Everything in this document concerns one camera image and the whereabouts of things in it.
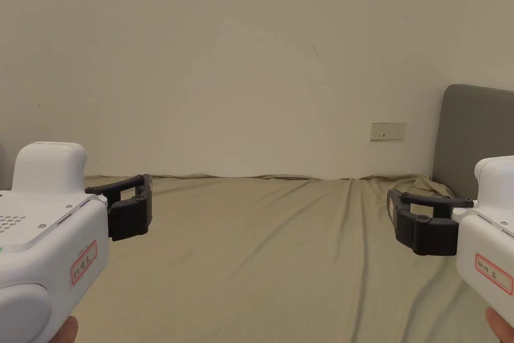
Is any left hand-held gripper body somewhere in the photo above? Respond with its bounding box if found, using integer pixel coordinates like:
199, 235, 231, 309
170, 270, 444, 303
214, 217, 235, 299
0, 142, 110, 343

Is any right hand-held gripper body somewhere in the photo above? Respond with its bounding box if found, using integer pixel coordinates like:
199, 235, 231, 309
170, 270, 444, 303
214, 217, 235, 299
453, 155, 514, 329

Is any person's left hand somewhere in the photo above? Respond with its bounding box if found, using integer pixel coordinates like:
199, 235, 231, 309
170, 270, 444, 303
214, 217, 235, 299
55, 315, 79, 343

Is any person's right hand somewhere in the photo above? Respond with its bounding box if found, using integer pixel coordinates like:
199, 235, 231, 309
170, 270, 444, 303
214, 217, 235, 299
484, 317, 514, 343

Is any grey padded headboard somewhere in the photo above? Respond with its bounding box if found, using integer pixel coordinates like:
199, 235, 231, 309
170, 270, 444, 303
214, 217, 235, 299
432, 83, 514, 200

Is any bed with beige sheet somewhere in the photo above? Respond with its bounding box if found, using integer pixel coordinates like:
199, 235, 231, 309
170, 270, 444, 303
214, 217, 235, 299
75, 173, 498, 343

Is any white wall socket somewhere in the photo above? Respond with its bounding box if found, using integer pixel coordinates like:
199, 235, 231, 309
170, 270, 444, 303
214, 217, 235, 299
369, 122, 408, 142

